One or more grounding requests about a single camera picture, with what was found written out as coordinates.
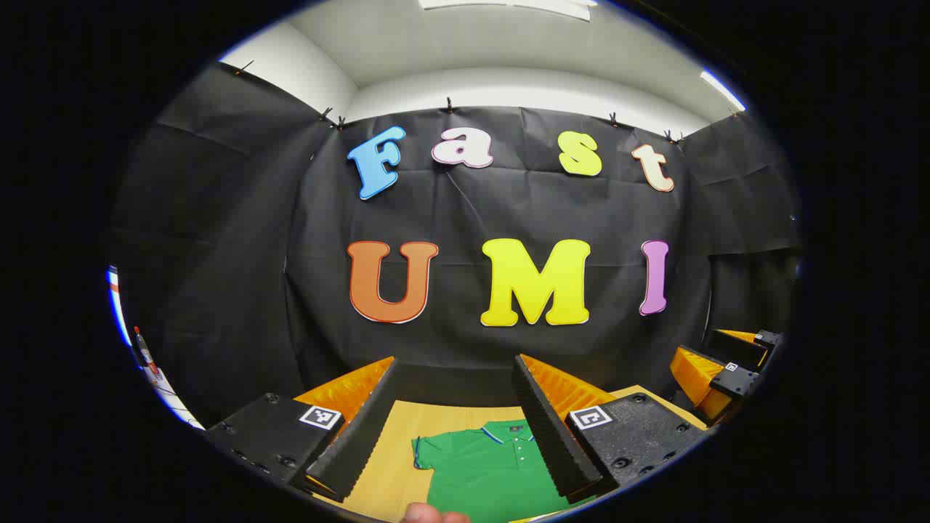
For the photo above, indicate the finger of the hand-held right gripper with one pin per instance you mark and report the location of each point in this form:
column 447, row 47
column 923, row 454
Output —
column 737, row 349
column 737, row 383

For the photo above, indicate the black backdrop cloth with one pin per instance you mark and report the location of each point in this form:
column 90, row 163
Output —
column 472, row 211

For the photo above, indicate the red-capped plastic bottle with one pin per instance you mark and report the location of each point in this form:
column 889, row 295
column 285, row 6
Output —
column 144, row 350

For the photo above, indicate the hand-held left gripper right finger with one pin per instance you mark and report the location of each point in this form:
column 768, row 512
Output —
column 548, row 436

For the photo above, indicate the ceiling light panel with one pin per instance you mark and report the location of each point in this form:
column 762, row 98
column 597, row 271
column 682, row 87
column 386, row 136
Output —
column 508, row 3

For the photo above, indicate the green T-shirt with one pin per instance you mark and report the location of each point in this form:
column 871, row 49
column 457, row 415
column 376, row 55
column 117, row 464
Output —
column 487, row 472

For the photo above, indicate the white display board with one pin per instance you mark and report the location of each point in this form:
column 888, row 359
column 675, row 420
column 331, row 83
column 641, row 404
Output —
column 115, row 301

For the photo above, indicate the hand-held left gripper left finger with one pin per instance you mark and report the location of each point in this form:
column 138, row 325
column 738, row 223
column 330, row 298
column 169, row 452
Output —
column 360, row 436

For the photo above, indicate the white side desk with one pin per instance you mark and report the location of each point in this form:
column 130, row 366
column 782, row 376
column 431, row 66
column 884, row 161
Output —
column 171, row 396

